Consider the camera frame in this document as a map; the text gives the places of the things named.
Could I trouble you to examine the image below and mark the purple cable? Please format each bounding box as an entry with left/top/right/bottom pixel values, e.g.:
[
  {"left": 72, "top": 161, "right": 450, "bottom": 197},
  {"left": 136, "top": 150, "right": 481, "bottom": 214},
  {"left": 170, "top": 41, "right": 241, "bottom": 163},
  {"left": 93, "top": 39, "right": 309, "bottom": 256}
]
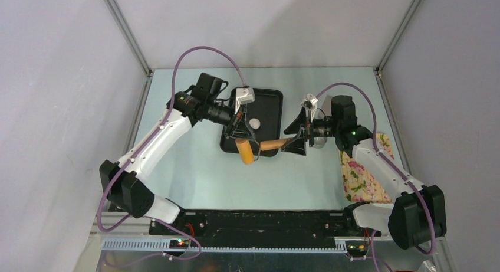
[
  {"left": 314, "top": 82, "right": 437, "bottom": 272},
  {"left": 96, "top": 45, "right": 248, "bottom": 261}
]

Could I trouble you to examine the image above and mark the small round metal cup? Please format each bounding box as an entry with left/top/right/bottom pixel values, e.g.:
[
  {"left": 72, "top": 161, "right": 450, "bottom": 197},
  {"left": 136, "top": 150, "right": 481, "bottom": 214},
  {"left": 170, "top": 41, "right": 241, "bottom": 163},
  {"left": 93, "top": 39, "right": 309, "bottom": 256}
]
[{"left": 310, "top": 137, "right": 328, "bottom": 149}]

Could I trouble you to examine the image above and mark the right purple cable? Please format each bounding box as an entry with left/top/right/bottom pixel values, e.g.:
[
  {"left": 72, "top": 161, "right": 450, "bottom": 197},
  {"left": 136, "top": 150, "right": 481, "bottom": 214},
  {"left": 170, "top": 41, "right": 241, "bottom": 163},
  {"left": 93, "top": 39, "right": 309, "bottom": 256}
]
[{"left": 314, "top": 82, "right": 437, "bottom": 272}]

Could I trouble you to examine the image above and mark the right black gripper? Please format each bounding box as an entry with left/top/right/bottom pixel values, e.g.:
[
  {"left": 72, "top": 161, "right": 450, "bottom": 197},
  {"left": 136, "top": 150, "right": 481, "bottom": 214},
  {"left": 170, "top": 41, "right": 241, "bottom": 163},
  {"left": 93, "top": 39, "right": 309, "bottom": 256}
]
[{"left": 281, "top": 106, "right": 340, "bottom": 156}]

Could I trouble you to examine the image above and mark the aluminium frame with cable duct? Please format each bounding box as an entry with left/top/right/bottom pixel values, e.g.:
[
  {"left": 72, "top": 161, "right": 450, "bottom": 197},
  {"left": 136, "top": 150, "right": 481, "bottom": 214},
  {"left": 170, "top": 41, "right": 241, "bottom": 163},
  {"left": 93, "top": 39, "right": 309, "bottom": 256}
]
[{"left": 87, "top": 211, "right": 450, "bottom": 272}]

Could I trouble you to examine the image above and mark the white dough ball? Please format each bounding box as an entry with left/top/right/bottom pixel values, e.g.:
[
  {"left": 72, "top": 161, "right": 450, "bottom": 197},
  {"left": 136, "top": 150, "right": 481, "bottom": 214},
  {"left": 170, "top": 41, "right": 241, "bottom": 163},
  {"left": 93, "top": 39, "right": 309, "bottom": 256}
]
[{"left": 249, "top": 118, "right": 261, "bottom": 130}]

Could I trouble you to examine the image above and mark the metal spatula with red handle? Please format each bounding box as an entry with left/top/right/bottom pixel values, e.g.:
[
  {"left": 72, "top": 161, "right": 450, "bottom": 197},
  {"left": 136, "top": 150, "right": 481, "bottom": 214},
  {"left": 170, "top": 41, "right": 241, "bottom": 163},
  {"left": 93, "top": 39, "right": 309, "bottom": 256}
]
[{"left": 315, "top": 95, "right": 333, "bottom": 119}]

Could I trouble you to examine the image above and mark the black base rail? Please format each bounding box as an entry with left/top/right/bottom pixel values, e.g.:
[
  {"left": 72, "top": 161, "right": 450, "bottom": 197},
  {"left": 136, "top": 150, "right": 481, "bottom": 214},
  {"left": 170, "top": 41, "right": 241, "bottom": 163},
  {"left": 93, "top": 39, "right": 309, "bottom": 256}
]
[{"left": 172, "top": 209, "right": 372, "bottom": 249}]

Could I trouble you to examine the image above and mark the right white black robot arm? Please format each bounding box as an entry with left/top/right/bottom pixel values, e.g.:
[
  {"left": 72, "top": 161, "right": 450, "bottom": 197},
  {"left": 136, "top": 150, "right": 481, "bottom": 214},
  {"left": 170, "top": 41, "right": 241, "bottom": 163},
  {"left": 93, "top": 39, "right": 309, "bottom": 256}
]
[{"left": 280, "top": 94, "right": 447, "bottom": 250}]

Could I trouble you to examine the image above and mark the black baking tray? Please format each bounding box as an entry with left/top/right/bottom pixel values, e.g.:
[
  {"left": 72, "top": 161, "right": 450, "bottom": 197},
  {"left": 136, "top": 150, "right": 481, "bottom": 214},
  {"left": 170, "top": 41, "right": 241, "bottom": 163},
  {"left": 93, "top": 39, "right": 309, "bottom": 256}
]
[{"left": 219, "top": 87, "right": 283, "bottom": 157}]

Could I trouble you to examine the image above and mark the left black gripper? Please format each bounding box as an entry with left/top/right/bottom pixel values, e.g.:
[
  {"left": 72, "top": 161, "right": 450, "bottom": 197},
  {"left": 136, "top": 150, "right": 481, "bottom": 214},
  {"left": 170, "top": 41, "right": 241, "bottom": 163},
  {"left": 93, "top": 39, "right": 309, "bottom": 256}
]
[{"left": 206, "top": 99, "right": 255, "bottom": 140}]

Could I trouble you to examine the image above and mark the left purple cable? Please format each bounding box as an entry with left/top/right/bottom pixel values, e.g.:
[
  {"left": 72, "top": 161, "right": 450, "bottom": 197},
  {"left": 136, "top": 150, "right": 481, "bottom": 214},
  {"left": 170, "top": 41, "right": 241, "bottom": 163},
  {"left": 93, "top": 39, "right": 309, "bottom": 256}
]
[{"left": 96, "top": 45, "right": 248, "bottom": 261}]

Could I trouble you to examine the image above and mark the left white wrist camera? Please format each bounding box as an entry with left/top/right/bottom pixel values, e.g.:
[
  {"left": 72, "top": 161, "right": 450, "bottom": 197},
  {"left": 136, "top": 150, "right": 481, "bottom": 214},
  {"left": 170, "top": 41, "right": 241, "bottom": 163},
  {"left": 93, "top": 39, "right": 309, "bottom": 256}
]
[{"left": 235, "top": 87, "right": 255, "bottom": 106}]

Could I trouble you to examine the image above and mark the floral cloth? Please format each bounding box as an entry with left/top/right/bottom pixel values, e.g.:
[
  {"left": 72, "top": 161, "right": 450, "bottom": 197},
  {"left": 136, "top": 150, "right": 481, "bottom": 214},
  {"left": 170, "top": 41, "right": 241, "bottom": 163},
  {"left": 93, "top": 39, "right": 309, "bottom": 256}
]
[{"left": 338, "top": 151, "right": 392, "bottom": 204}]

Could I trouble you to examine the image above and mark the wooden dough roller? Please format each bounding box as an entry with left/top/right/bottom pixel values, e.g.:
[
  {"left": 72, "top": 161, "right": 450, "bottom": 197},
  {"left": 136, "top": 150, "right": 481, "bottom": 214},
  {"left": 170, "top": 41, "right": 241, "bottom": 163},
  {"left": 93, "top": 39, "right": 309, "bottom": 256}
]
[{"left": 235, "top": 137, "right": 292, "bottom": 165}]

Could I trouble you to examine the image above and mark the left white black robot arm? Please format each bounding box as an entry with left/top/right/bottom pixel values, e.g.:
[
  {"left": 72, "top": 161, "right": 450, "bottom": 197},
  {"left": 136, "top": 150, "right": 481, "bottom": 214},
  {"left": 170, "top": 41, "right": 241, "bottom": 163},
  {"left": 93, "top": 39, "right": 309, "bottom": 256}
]
[{"left": 99, "top": 73, "right": 256, "bottom": 235}]

